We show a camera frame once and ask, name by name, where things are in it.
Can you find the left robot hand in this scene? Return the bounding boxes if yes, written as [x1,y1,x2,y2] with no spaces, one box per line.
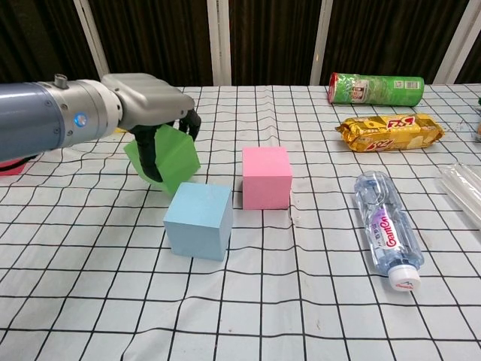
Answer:
[101,73,202,184]

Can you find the green foam cube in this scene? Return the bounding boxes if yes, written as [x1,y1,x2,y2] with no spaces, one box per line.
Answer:
[123,125,202,196]

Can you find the red foam cube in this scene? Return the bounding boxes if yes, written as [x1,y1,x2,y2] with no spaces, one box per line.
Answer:
[0,155,29,177]

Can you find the light blue foam cube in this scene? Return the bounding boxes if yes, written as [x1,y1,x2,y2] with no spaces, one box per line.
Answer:
[163,182,234,262]

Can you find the pink foam cube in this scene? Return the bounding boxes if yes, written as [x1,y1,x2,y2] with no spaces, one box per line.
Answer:
[241,146,294,211]

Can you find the green chips can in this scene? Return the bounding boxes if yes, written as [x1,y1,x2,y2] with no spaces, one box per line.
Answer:
[327,72,425,106]

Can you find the grid pattern tablecloth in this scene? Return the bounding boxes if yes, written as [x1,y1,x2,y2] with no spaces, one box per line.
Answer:
[0,83,481,361]

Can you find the gold biscuit pack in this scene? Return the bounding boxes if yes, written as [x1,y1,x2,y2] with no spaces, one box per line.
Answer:
[335,114,446,153]

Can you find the clear plastic water bottle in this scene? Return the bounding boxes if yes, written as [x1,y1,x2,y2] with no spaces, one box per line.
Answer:
[352,171,425,293]

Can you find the clear pack of straws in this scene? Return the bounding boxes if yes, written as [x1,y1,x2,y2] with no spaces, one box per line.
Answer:
[435,162,481,223]

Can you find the white frame pole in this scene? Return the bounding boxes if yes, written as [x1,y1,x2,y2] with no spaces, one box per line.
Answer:
[206,0,233,86]
[309,0,332,86]
[431,0,481,84]
[72,0,110,82]

